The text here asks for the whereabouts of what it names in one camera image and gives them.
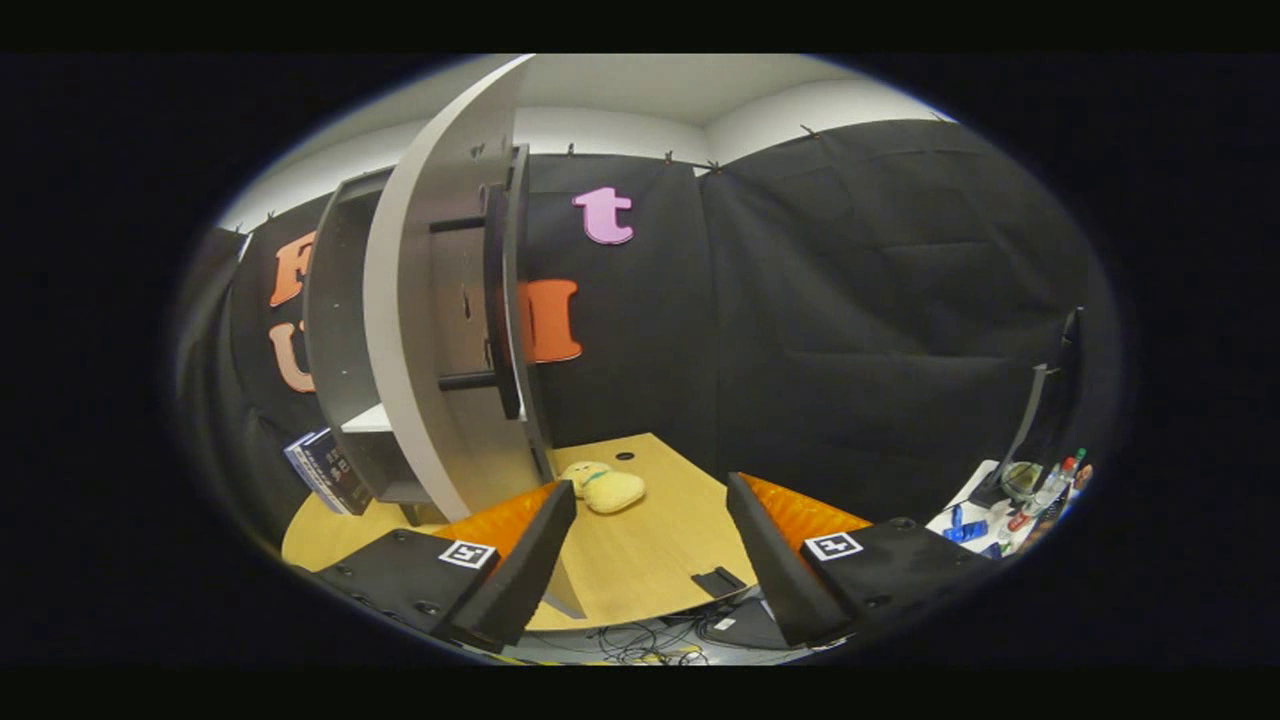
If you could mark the dark grey cabinet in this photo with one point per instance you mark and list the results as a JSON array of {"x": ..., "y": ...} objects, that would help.
[{"x": 335, "y": 330}]

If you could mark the yellow plush toy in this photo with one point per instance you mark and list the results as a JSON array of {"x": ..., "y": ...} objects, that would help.
[{"x": 610, "y": 490}]

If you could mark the black curved stand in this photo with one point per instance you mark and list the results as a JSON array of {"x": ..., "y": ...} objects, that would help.
[{"x": 1030, "y": 410}]

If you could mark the black backdrop cloth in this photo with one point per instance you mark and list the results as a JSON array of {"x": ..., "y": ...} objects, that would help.
[{"x": 850, "y": 300}]

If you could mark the light grey cabinet door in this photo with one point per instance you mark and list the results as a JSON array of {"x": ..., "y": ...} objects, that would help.
[{"x": 400, "y": 300}]

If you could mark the white-spined book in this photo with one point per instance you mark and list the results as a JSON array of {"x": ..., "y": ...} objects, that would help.
[{"x": 298, "y": 462}]

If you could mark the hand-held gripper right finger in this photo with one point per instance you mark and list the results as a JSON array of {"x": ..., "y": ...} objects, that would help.
[{"x": 780, "y": 560}]

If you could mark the blue plastic clips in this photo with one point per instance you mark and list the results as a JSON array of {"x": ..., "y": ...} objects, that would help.
[{"x": 966, "y": 526}]

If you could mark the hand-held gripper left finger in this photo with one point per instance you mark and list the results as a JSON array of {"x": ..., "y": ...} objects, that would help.
[{"x": 520, "y": 570}]

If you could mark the flat black plastic piece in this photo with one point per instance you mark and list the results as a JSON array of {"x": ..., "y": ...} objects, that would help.
[{"x": 718, "y": 581}]

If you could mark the clear bottle red cap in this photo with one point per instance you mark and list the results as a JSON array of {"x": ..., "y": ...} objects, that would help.
[{"x": 1052, "y": 488}]

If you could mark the round grey-green bowl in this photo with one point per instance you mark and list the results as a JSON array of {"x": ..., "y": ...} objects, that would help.
[{"x": 1020, "y": 480}]

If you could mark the dark blue book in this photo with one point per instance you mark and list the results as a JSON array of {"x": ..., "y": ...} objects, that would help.
[{"x": 342, "y": 472}]

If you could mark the white side table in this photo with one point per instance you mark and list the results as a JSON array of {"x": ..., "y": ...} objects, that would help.
[{"x": 985, "y": 480}]

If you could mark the black box with label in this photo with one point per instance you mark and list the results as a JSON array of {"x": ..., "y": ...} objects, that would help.
[{"x": 745, "y": 628}]

